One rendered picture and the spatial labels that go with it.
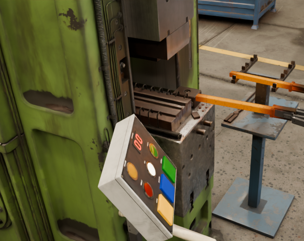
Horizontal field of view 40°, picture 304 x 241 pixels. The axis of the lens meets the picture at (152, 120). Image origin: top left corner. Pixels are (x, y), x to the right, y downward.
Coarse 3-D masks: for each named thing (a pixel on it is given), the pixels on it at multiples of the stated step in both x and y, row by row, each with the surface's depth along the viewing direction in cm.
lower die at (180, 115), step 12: (156, 96) 197; (168, 96) 198; (144, 108) 190; (156, 108) 189; (168, 108) 189; (180, 108) 187; (144, 120) 188; (156, 120) 184; (168, 120) 182; (180, 120) 189
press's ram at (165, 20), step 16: (128, 0) 154; (144, 0) 151; (160, 0) 150; (176, 0) 161; (192, 0) 173; (128, 16) 158; (144, 16) 154; (160, 16) 152; (176, 16) 164; (192, 16) 176; (128, 32) 162; (144, 32) 158; (160, 32) 155
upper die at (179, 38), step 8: (184, 24) 171; (176, 32) 167; (184, 32) 173; (128, 40) 170; (136, 40) 168; (144, 40) 166; (168, 40) 162; (176, 40) 168; (184, 40) 174; (136, 48) 170; (144, 48) 168; (152, 48) 166; (160, 48) 164; (168, 48) 163; (176, 48) 170; (152, 56) 168; (160, 56) 166; (168, 56) 165
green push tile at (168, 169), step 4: (164, 156) 150; (164, 160) 148; (168, 160) 151; (164, 164) 147; (168, 164) 150; (164, 168) 145; (168, 168) 148; (172, 168) 151; (164, 172) 145; (168, 172) 146; (172, 172) 149; (168, 176) 146; (172, 176) 148; (172, 180) 147
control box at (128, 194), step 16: (128, 128) 139; (144, 128) 148; (112, 144) 137; (128, 144) 131; (144, 144) 142; (112, 160) 128; (128, 160) 126; (144, 160) 136; (160, 160) 147; (112, 176) 120; (128, 176) 122; (144, 176) 131; (160, 176) 141; (112, 192) 121; (128, 192) 120; (144, 192) 126; (160, 192) 135; (128, 208) 124; (144, 208) 123; (144, 224) 127; (160, 224) 126; (160, 240) 130
